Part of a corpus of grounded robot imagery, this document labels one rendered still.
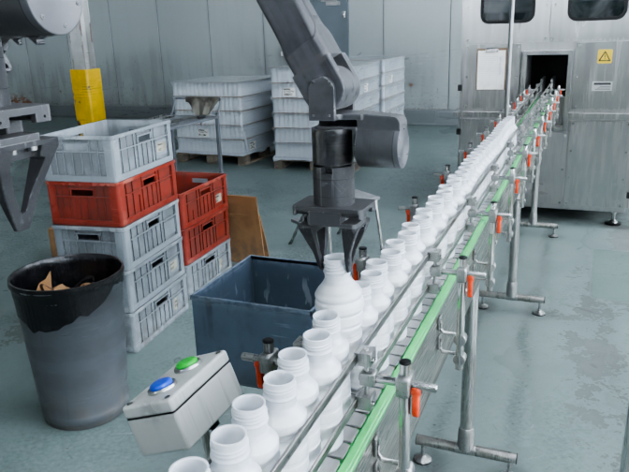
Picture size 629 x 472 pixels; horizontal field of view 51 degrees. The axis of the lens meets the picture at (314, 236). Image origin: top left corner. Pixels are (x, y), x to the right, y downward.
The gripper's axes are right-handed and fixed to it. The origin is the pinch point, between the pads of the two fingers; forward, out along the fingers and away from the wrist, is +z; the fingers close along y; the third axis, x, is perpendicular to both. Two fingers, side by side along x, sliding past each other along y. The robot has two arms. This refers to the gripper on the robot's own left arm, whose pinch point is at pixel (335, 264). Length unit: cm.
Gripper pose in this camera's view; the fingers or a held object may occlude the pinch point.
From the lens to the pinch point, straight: 94.0
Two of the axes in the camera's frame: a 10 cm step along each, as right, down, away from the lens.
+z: 0.3, 9.6, 2.9
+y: -9.3, -0.8, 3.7
